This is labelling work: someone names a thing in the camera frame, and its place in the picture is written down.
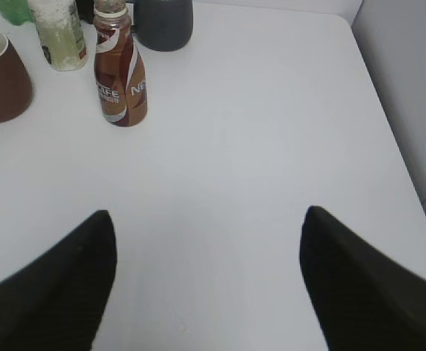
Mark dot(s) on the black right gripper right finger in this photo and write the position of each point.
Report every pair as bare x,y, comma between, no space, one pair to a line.
363,299

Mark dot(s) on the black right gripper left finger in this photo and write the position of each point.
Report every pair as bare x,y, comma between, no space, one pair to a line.
57,301

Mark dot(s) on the dark blue-grey mug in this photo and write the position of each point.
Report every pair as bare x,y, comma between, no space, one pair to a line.
163,26

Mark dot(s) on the pale yellow juice bottle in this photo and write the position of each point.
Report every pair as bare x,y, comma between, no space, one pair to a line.
61,36

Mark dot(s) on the green soda bottle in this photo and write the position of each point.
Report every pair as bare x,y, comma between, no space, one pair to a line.
16,12

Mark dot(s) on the red ceramic mug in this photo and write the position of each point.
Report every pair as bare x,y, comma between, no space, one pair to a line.
16,90

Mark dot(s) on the brown Nescafe coffee bottle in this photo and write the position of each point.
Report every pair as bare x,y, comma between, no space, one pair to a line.
118,66

